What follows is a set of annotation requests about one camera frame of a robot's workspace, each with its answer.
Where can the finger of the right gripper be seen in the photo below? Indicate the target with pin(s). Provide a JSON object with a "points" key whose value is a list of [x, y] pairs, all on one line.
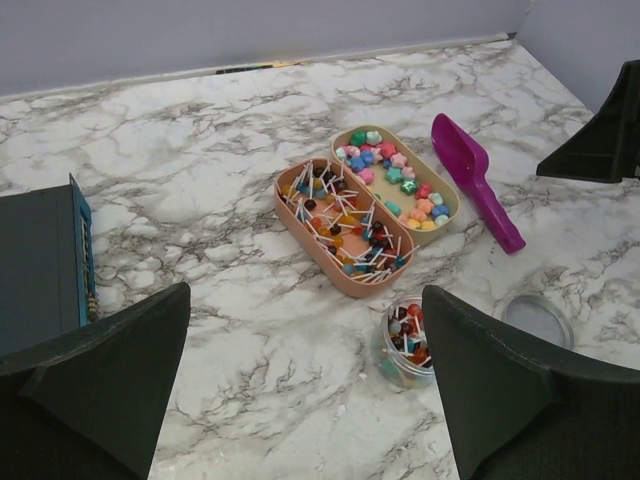
{"points": [[607, 147]]}

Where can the silver jar lid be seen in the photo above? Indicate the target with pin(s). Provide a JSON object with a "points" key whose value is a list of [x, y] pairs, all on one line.
{"points": [[537, 316]]}

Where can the purple plastic scoop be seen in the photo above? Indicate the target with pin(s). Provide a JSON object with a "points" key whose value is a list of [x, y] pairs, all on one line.
{"points": [[467, 163]]}

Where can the dark blue box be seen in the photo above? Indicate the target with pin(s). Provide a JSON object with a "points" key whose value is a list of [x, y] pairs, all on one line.
{"points": [[47, 266]]}

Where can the clear glass jar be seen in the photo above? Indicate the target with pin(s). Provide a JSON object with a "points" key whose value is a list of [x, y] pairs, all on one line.
{"points": [[400, 349]]}

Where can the tan tray of star candies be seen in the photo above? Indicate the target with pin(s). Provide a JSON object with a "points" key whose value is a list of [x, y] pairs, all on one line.
{"points": [[408, 188]]}

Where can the pink tray of lollipops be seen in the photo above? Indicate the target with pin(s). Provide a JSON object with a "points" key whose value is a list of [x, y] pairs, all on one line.
{"points": [[360, 246]]}

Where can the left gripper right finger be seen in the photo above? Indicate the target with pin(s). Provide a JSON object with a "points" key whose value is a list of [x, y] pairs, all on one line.
{"points": [[519, 407]]}

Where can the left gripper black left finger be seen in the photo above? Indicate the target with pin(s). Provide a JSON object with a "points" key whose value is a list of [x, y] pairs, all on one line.
{"points": [[90, 404]]}

